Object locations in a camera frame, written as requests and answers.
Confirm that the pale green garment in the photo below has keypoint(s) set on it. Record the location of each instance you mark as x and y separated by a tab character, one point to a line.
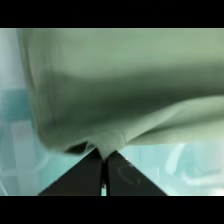
116	86

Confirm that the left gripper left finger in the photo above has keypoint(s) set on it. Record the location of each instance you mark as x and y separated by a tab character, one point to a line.
80	180

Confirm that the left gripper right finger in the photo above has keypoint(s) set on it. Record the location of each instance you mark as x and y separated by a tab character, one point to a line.
131	180

